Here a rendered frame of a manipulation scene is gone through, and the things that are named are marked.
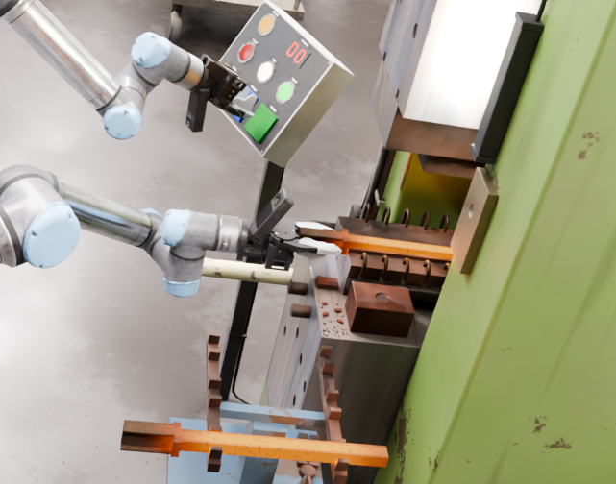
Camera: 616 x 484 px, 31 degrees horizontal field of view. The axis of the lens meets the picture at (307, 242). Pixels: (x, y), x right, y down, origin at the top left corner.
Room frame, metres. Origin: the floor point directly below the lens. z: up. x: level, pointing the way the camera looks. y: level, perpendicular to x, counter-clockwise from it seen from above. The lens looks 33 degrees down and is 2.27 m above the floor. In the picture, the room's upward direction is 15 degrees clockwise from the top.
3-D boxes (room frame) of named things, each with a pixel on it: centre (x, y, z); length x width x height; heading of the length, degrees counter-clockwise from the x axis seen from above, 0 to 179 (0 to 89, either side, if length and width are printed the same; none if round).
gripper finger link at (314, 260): (1.91, -0.03, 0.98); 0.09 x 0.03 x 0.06; 90
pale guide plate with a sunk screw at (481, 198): (1.71, -0.27, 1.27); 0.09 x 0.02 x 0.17; 14
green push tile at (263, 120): (2.35, 0.18, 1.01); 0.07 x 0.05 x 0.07; 39
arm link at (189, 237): (1.89, 0.24, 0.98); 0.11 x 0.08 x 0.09; 104
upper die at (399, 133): (2.03, -0.28, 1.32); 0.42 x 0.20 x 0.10; 104
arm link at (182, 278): (1.90, 0.25, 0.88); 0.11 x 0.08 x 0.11; 44
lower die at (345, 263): (2.03, -0.28, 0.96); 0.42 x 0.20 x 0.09; 104
